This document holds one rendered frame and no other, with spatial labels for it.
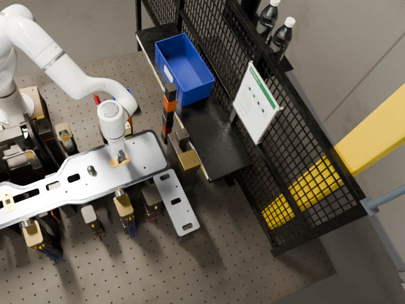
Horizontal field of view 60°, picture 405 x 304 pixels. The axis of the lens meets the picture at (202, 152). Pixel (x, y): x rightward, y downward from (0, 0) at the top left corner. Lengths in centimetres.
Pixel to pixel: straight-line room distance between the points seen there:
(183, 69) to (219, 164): 53
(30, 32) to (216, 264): 127
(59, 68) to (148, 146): 60
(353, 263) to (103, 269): 181
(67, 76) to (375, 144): 92
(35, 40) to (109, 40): 214
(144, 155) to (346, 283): 180
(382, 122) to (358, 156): 15
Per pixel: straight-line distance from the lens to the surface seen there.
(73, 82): 120
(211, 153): 159
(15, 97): 189
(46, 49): 120
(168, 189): 154
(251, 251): 185
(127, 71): 221
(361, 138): 107
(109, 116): 119
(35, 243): 150
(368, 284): 290
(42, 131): 157
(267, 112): 135
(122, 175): 156
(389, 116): 98
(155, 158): 159
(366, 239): 297
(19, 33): 121
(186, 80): 178
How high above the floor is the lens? 246
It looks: 64 degrees down
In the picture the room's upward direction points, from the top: 18 degrees clockwise
